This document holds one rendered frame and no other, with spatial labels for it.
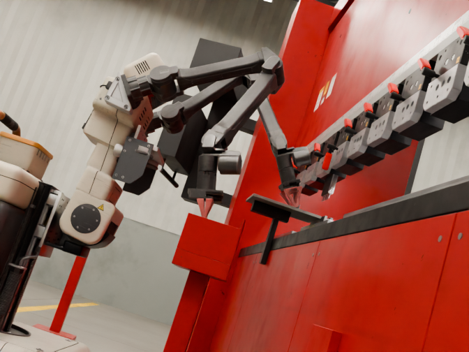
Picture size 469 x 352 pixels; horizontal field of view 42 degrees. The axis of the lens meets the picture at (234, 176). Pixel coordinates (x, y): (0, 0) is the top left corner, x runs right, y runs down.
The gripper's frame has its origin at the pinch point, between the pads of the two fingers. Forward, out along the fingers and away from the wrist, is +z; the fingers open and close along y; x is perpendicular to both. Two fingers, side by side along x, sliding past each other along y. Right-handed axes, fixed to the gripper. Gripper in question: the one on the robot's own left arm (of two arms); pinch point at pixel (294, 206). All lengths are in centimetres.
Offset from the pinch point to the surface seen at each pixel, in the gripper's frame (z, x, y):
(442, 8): -36, -29, -83
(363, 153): -8.6, -14.7, -42.0
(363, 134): -14.3, -15.7, -43.3
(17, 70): -356, 193, 741
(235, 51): -99, -13, 99
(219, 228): 6, 36, -52
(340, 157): -11.5, -14.0, -23.1
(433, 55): -23, -21, -86
